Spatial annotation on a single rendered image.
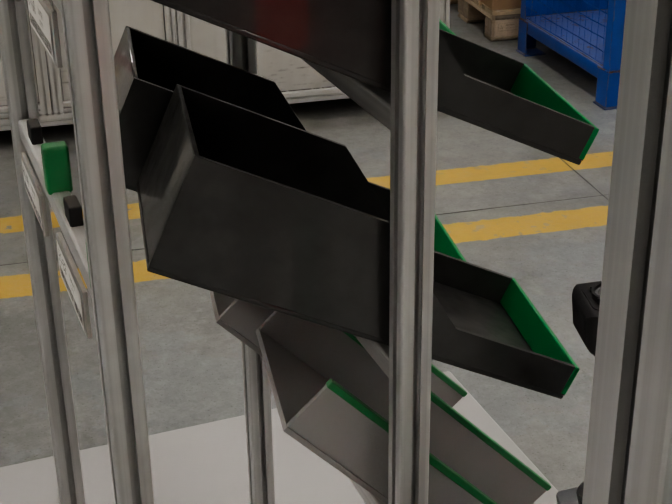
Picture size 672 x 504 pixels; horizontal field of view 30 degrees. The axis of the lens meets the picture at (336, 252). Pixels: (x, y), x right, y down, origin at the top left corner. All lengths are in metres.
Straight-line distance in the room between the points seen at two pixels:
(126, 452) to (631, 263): 0.47
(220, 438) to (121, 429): 0.67
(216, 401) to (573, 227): 1.42
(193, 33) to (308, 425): 3.93
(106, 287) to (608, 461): 0.40
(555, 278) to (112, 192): 3.04
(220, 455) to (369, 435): 0.56
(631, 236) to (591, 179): 4.07
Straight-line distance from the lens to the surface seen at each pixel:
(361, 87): 0.73
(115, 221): 0.64
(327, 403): 0.78
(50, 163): 0.81
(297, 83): 4.79
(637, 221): 0.26
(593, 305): 0.69
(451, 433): 0.97
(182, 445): 1.36
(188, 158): 0.70
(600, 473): 0.30
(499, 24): 5.85
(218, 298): 0.94
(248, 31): 0.67
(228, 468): 1.32
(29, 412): 3.09
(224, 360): 3.21
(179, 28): 4.63
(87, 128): 0.62
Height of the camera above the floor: 1.62
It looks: 26 degrees down
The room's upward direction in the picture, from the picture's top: 1 degrees counter-clockwise
